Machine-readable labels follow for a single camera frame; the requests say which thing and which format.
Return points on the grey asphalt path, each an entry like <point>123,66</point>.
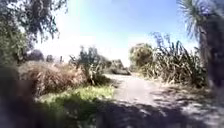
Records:
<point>140,100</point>

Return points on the green flax bush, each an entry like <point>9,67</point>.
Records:
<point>91,66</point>

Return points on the dry brown shrub mound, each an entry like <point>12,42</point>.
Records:
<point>50,76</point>

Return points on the large flax bush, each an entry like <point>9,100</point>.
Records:
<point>173,65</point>

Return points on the overhanging leafy tree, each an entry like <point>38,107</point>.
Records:
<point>23,23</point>

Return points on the green grass patch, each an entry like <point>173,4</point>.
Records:
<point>80,96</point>

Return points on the cabbage tree with thick trunk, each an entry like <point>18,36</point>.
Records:
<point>210,43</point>

